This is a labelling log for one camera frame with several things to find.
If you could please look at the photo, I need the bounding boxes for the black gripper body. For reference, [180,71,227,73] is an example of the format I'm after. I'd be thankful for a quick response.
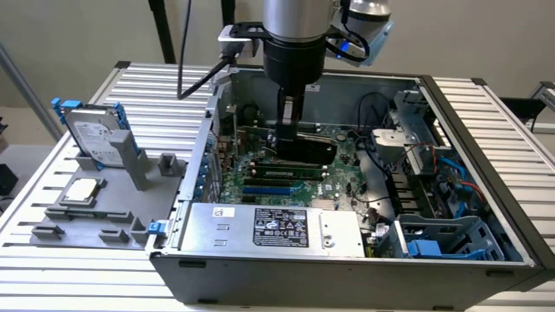
[262,36,327,98]

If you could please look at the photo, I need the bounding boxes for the black graphics card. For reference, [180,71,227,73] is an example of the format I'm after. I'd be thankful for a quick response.
[240,124,339,170]

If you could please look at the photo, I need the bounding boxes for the installed RAM stick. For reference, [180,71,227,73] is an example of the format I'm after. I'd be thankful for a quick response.
[250,164,326,182]

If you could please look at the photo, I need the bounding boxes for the blue expansion slot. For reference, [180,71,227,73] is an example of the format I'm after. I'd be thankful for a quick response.
[242,183,306,196]

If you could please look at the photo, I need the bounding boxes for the green motherboard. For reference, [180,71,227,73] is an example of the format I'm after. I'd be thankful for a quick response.
[219,122,386,230]

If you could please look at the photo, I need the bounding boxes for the small silver heatsink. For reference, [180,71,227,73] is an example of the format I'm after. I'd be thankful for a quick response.
[311,199,340,211]

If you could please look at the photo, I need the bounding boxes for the grey metal drive cage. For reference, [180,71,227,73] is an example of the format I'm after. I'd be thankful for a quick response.
[371,90,452,178]

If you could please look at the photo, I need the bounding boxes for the silver power supply unit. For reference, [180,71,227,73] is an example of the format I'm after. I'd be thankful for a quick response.
[178,202,366,258]

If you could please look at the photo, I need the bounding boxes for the black stand pole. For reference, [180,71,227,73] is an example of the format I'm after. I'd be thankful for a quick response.
[147,0,178,64]

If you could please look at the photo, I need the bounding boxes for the grey parts rack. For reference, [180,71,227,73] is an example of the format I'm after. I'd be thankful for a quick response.
[28,129,188,250]

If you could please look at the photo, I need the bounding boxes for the hard disk with blue rails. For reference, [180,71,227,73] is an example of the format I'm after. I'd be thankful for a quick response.
[51,98,146,171]

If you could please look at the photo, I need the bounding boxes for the open black PC case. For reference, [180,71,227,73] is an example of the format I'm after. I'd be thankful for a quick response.
[148,66,555,310]

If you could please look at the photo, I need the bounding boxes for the silver CPU chip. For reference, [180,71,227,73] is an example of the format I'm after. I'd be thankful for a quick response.
[61,177,108,205]

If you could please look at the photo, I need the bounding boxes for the blue plastic disk bay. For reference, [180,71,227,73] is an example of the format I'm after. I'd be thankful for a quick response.
[380,213,510,262]

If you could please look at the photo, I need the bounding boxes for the green RAM stick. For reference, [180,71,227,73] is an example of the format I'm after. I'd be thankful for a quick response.
[63,212,131,219]

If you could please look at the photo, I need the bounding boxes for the black box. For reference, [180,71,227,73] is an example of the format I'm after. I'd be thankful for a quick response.
[0,163,19,196]

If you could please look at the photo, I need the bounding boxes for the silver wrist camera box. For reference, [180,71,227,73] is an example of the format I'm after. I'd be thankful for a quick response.
[216,21,266,58]

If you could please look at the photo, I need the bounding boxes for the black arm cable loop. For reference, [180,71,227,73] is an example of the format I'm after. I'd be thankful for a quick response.
[324,0,371,64]

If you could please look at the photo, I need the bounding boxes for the black internal cable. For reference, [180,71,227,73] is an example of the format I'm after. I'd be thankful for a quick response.
[355,92,394,153]

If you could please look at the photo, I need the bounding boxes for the black camera cable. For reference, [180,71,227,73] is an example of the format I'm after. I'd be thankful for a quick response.
[176,0,239,100]

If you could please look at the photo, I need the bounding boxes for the blue wire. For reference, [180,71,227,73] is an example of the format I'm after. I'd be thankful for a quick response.
[435,155,470,209]

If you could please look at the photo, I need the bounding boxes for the red wire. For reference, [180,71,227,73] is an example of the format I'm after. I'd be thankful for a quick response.
[450,180,490,209]

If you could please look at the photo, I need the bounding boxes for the aluminium profile rail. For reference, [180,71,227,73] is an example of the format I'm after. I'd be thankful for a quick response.
[524,80,555,133]

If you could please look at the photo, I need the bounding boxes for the aluminium frame post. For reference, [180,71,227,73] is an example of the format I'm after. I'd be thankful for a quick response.
[0,42,63,141]

